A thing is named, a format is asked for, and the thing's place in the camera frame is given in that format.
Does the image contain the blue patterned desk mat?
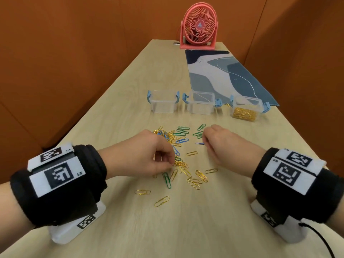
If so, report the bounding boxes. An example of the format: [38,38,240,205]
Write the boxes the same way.
[185,49,280,107]

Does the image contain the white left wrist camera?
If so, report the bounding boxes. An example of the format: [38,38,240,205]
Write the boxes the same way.
[48,202,107,245]

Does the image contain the black left wristband with tags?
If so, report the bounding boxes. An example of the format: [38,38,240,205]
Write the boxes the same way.
[10,142,108,230]

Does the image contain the black wristband with tags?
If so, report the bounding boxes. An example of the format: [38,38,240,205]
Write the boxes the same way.
[10,142,108,230]
[251,147,344,225]

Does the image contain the heap of gold paper clips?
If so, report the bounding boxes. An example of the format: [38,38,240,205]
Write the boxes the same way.
[232,106,258,122]

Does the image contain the pile of mixed paper clips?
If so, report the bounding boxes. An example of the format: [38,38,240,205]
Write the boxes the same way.
[134,123,219,208]

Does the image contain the pink desk fan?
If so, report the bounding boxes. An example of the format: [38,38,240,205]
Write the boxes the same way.
[179,2,219,50]

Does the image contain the person's left hand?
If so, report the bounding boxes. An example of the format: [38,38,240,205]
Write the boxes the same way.
[98,129,176,178]

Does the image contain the black right camera cable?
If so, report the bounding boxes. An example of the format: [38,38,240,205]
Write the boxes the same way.
[298,223,335,258]

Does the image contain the clear box with blue latches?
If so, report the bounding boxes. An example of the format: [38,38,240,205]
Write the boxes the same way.
[182,91,223,115]
[147,90,180,114]
[230,95,271,123]

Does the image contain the person's right hand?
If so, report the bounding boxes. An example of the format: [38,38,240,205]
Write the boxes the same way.
[202,124,267,178]

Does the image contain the person's right forearm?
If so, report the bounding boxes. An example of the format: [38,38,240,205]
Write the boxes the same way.
[326,196,344,237]

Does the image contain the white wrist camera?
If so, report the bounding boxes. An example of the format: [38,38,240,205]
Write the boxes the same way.
[48,202,107,245]
[250,199,308,244]

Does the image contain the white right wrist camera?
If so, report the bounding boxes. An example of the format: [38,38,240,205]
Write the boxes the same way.
[250,199,308,244]

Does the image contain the black right wristband with tags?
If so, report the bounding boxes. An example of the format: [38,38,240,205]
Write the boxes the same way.
[251,147,344,225]

